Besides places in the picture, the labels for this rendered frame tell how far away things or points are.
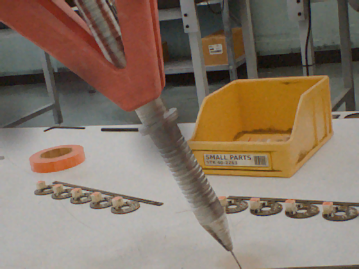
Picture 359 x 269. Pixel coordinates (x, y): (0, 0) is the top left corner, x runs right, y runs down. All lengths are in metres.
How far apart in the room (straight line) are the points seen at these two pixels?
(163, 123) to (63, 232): 0.31
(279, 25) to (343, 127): 4.24
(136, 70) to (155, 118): 0.02
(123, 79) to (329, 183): 0.35
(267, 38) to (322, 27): 0.40
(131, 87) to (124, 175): 0.42
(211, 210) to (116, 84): 0.06
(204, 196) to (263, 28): 4.73
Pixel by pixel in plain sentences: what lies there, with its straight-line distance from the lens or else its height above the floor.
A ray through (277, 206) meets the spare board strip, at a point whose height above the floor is 0.75.
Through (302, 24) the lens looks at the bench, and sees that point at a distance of 2.71.
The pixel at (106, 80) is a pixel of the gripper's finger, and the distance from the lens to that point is 0.24.
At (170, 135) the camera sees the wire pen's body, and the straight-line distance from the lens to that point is 0.24.
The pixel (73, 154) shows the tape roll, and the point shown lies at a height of 0.76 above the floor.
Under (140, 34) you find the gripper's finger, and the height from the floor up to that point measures 0.92.
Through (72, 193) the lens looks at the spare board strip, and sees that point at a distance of 0.61.
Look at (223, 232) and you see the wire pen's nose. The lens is 0.26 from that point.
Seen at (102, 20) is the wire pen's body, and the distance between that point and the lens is 0.24.
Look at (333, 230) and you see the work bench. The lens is 0.48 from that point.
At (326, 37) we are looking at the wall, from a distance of 4.85.
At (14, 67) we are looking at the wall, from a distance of 6.18.
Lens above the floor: 0.95
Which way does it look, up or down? 17 degrees down
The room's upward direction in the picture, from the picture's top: 10 degrees counter-clockwise
